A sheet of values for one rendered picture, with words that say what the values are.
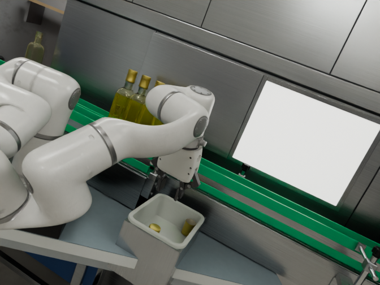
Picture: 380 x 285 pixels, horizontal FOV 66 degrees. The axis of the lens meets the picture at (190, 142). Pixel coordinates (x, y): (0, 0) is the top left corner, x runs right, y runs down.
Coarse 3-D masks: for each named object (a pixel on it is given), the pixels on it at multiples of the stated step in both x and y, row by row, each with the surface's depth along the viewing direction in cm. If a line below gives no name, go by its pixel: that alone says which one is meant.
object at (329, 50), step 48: (96, 0) 122; (144, 0) 118; (192, 0) 111; (240, 0) 106; (288, 0) 101; (336, 0) 96; (96, 48) 128; (144, 48) 120; (240, 48) 106; (288, 48) 103; (336, 48) 98; (96, 96) 131; (336, 96) 98; (288, 192) 109
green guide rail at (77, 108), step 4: (76, 104) 110; (76, 108) 109; (80, 108) 109; (84, 108) 109; (80, 112) 109; (84, 112) 108; (88, 112) 108; (92, 112) 108; (88, 116) 108; (92, 116) 107; (96, 116) 107; (100, 116) 106
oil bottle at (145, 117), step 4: (144, 104) 104; (144, 108) 104; (140, 112) 105; (144, 112) 105; (148, 112) 104; (140, 116) 105; (144, 116) 105; (148, 116) 104; (152, 116) 104; (140, 120) 106; (144, 120) 105; (148, 120) 104; (144, 124) 105; (148, 124) 105
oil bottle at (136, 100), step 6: (132, 96) 105; (138, 96) 105; (144, 96) 106; (132, 102) 105; (138, 102) 105; (126, 108) 107; (132, 108) 106; (138, 108) 105; (126, 114) 107; (132, 114) 106; (138, 114) 106; (126, 120) 107; (132, 120) 106
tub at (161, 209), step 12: (144, 204) 85; (156, 204) 93; (168, 204) 95; (180, 204) 94; (132, 216) 77; (144, 216) 87; (156, 216) 95; (168, 216) 95; (180, 216) 94; (192, 216) 93; (144, 228) 74; (168, 228) 91; (180, 228) 93; (168, 240) 73; (180, 240) 87
